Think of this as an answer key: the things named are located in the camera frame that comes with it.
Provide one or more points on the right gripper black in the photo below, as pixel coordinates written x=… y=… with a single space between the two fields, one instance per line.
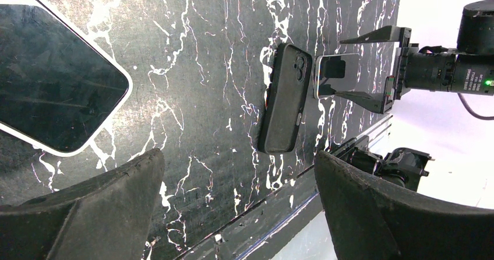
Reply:
x=436 y=69

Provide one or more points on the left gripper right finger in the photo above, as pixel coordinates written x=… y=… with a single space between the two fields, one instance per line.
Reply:
x=370 y=218

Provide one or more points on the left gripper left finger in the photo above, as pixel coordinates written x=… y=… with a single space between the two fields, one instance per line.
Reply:
x=105 y=217

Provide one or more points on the smartphone with silver edge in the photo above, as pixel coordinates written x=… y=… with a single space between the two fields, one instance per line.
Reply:
x=335 y=73

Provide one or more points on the black phone case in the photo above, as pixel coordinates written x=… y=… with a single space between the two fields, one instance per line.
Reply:
x=285 y=100

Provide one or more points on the black smartphone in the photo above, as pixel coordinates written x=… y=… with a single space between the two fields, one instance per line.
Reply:
x=50 y=76

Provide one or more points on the beige phone case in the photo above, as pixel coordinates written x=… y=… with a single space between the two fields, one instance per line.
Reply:
x=115 y=111

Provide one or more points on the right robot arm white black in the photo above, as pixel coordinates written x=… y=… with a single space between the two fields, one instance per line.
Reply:
x=475 y=35

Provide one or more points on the aluminium front rail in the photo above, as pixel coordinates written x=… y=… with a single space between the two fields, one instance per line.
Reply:
x=378 y=130

